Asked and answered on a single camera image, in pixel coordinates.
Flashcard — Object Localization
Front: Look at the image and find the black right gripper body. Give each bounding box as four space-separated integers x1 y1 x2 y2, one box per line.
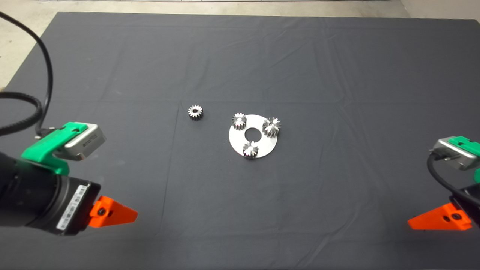
449 183 480 229

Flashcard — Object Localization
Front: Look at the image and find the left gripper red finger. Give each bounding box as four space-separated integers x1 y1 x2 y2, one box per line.
89 196 138 228

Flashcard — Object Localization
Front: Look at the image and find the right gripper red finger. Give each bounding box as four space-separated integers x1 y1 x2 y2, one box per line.
408 203 472 231

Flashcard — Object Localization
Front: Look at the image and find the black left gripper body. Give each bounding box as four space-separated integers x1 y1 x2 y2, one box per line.
28 175 101 236

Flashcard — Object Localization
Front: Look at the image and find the small steel gear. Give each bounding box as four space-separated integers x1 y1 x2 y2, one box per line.
243 141 259 160
231 113 247 130
188 105 204 122

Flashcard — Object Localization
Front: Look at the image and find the large steel gear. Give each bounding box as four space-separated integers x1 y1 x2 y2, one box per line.
262 117 282 138

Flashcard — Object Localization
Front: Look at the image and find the dark grey table cloth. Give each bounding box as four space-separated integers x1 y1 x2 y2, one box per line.
0 11 480 270

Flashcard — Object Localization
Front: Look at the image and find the round metal plate with pins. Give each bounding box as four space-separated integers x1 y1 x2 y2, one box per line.
229 114 279 159

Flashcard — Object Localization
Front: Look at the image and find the black camera cable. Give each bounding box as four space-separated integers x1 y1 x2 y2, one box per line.
427 152 480 207
0 10 54 135

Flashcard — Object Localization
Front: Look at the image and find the green left camera mount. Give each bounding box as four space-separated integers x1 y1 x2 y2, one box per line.
21 123 99 176

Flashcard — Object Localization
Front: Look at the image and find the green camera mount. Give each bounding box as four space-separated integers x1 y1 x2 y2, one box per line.
21 123 99 176
449 136 480 184

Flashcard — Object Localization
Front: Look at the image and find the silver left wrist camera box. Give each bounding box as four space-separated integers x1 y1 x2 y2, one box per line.
64 124 107 162

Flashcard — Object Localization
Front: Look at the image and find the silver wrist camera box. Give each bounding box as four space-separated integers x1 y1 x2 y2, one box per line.
429 137 480 171
64 124 107 162

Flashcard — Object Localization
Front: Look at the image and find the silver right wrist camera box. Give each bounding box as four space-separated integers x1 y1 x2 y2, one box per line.
429 137 480 171

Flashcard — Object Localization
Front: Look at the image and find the green right camera mount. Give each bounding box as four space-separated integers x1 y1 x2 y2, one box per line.
449 136 480 184

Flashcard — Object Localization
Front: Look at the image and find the black braided cable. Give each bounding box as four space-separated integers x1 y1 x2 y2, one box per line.
0 91 42 136

